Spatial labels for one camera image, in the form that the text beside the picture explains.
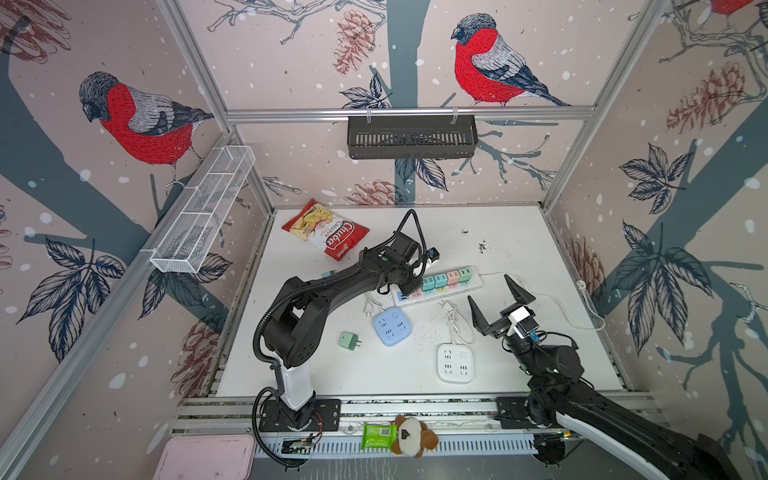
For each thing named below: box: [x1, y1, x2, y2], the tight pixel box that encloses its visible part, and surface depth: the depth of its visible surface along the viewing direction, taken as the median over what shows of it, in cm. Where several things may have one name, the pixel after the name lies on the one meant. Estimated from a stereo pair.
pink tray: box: [153, 434, 257, 480], surface depth 68 cm
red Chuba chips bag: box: [281, 199, 370, 262], surface depth 112 cm
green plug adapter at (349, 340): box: [339, 331, 362, 351], surface depth 87 cm
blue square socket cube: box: [373, 306, 413, 346], surface depth 88 cm
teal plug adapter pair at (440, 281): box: [434, 273, 448, 289], surface depth 94 cm
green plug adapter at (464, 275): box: [458, 268, 472, 283], surface depth 95 cm
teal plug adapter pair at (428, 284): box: [422, 276, 435, 292], surface depth 93 cm
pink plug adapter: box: [446, 270, 460, 286], surface depth 94 cm
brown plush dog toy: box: [389, 415, 439, 458], surface depth 70 cm
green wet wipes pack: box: [361, 423, 398, 451], surface depth 71 cm
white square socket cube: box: [437, 342, 475, 384], surface depth 81 cm
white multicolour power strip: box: [390, 266, 483, 307], surface depth 95 cm
